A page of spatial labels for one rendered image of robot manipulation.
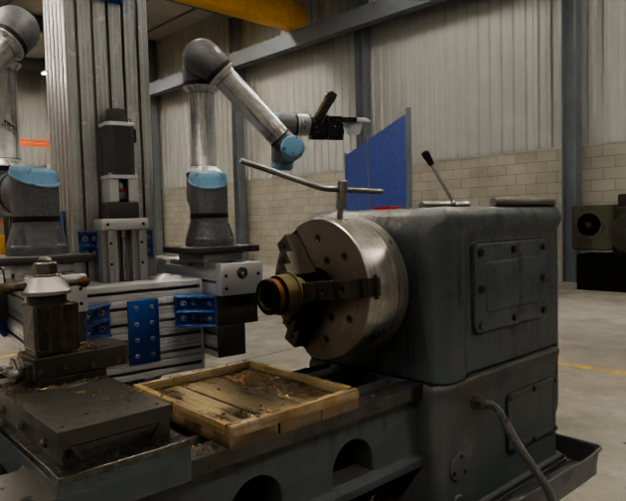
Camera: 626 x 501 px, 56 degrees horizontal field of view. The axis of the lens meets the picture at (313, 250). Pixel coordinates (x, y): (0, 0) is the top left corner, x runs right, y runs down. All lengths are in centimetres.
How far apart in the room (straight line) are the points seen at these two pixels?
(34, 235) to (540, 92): 1118
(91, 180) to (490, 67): 1138
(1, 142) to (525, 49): 1135
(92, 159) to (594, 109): 1052
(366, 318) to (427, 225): 25
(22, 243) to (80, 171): 33
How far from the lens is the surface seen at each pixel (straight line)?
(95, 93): 193
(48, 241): 164
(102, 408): 94
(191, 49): 194
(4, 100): 181
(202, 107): 199
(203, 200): 181
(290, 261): 129
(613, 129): 1162
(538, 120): 1213
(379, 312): 124
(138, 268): 184
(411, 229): 133
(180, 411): 114
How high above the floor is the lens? 123
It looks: 3 degrees down
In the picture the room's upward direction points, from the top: 1 degrees counter-clockwise
